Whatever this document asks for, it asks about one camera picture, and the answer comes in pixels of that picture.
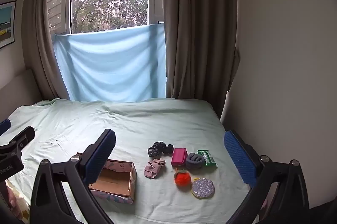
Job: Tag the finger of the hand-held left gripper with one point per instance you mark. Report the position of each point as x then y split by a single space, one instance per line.
23 137
4 127

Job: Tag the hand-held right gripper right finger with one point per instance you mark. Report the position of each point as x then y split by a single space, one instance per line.
239 158

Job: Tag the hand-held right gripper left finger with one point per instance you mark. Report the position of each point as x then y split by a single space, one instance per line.
101 156

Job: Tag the cardboard box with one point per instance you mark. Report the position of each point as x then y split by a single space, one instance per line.
115 183

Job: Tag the grey fuzzy socks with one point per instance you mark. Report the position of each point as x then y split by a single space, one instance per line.
194 161

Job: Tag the round glitter disc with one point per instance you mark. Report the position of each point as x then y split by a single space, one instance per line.
202 188

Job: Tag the dark patterned cloth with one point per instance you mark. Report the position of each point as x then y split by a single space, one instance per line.
155 149

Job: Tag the pink zipper pouch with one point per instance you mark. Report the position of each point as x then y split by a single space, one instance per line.
179 157

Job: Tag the orange pompom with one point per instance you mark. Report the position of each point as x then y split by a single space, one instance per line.
182 179

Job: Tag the floral blanket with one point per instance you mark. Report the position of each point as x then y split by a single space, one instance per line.
13 197

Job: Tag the green wet wipes pack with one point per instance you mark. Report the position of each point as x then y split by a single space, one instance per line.
208 158

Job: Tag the light blue hanging cloth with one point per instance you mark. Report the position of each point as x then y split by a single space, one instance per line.
110 66

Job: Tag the wall poster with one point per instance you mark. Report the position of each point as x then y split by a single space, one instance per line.
6 23

